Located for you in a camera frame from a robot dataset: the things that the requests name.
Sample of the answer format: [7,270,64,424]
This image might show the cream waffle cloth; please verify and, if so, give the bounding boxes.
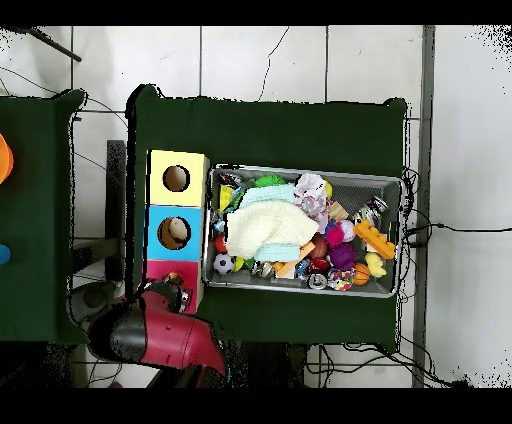
[225,199,320,260]

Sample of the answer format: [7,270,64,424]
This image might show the long orange toy brick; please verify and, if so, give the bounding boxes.
[274,240,317,279]

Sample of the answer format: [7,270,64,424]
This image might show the wooden box three holes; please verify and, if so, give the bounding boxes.
[140,149,211,315]

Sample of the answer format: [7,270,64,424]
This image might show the shallow mesh bin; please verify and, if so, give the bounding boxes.
[201,163,405,299]

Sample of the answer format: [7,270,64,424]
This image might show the mint waffle cloth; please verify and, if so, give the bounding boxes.
[239,184,301,263]

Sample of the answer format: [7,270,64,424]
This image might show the green spiky ball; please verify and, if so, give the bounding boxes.
[254,174,288,189]

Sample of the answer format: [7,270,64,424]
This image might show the crumpled printed white wrapper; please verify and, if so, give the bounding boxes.
[293,172,332,233]

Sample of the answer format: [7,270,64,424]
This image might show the small soccer ball toy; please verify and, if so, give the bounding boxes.
[212,252,236,276]

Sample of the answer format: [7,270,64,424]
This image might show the white baseball toy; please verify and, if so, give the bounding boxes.
[337,219,356,243]

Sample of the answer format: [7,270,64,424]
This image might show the purple spiky ball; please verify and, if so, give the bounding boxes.
[328,242,358,272]

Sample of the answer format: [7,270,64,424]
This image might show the small basketball toy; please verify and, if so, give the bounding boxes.
[352,262,372,287]

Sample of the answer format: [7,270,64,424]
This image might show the large orange toy brick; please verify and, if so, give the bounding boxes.
[352,218,397,260]

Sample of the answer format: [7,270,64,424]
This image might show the yellow plush toy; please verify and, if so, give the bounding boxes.
[364,251,388,278]

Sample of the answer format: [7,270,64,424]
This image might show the black upright panel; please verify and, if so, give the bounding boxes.
[105,139,127,281]

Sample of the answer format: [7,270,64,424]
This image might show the green cloth side table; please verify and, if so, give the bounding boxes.
[0,89,91,345]

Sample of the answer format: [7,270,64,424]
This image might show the orange round object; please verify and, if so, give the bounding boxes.
[0,133,15,185]

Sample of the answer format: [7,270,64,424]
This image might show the thin dark rod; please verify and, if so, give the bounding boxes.
[15,26,83,63]

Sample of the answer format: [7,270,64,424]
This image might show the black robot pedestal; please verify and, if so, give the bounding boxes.
[229,341,321,388]

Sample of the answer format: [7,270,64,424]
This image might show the black cable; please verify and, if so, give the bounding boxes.
[403,221,512,247]

